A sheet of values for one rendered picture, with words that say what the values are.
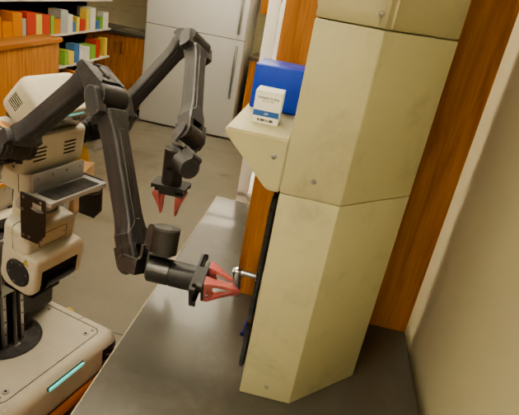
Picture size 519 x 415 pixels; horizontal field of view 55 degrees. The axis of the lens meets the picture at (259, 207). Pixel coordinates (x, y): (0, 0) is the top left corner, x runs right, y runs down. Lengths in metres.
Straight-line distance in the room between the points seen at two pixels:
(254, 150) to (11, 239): 1.14
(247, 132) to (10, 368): 1.56
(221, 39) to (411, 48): 5.06
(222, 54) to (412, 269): 4.77
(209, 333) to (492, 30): 0.95
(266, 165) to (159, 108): 5.36
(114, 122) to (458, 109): 0.78
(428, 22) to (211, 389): 0.83
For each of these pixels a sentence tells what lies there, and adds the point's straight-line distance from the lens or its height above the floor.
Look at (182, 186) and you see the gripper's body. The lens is 1.45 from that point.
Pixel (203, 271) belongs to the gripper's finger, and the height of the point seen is 1.18.
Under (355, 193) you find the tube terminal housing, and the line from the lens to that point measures 0.92.
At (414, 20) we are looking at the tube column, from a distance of 0.89.
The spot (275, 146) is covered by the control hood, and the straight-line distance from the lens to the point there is 0.88.
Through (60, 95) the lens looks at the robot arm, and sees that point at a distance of 1.33.
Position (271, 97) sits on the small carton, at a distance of 0.93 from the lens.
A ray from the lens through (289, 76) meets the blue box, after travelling 1.04.
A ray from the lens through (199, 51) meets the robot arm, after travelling 1.64.
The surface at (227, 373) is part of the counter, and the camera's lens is 1.20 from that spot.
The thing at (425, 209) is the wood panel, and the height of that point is 1.31.
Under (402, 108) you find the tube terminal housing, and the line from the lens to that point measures 0.93.
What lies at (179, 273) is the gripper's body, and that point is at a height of 1.16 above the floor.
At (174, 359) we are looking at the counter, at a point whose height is 0.94.
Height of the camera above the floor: 1.74
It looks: 24 degrees down
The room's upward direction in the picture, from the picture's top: 11 degrees clockwise
